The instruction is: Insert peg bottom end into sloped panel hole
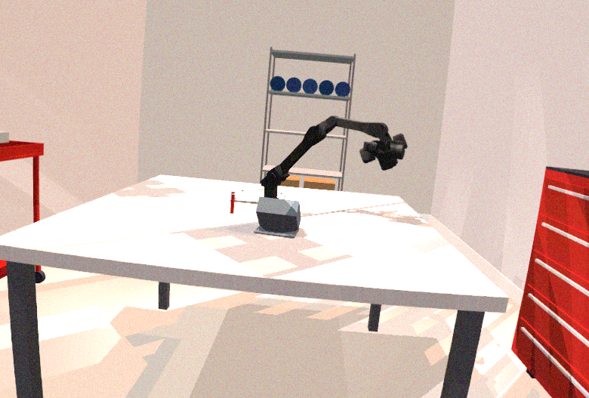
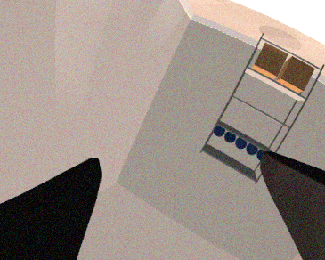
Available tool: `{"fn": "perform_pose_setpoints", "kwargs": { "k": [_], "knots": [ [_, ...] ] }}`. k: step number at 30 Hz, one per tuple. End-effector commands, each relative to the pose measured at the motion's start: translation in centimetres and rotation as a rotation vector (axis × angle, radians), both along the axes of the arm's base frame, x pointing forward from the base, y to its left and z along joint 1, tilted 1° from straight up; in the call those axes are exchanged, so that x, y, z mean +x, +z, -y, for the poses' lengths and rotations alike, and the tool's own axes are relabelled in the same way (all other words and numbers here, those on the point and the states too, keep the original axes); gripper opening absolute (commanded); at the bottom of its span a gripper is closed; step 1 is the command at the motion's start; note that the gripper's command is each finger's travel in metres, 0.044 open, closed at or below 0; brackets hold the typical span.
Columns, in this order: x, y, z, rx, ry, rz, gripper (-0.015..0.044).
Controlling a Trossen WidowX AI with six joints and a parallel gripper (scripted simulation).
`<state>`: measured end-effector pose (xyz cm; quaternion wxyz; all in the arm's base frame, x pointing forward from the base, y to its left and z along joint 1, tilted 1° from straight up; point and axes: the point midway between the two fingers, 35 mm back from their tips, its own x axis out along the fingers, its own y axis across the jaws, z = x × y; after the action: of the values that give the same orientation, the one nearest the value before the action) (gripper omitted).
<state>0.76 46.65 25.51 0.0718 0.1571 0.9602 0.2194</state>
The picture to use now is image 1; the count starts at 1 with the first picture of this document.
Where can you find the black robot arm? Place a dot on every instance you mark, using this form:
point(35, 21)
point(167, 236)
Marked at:
point(392, 151)

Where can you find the grey metal panel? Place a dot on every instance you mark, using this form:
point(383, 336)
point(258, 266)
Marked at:
point(278, 217)

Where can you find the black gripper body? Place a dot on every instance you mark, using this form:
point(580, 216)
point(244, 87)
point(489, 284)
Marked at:
point(368, 157)

